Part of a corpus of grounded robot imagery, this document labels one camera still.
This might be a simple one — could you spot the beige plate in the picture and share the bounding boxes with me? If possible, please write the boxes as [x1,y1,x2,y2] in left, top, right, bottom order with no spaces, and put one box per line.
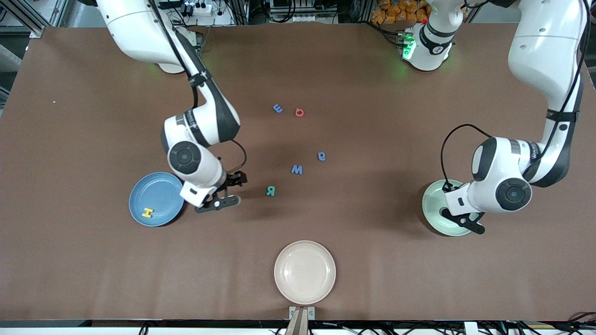
[274,240,337,306]

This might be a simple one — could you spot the white power strip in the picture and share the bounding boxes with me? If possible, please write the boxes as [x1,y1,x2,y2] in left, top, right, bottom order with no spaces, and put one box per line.
[179,2,213,15]
[278,13,323,23]

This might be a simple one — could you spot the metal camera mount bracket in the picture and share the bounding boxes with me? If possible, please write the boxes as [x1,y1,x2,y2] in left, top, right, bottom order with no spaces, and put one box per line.
[285,306,316,335]

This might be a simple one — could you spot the green plate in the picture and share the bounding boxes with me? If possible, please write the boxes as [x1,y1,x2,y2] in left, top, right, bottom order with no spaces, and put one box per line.
[421,179,481,237]

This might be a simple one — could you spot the blue plate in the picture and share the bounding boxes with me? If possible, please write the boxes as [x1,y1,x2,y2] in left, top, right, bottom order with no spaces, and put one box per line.
[129,172,186,228]

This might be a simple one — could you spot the orange items pile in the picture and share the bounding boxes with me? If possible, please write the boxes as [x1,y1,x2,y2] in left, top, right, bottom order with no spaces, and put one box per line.
[371,0,431,25]

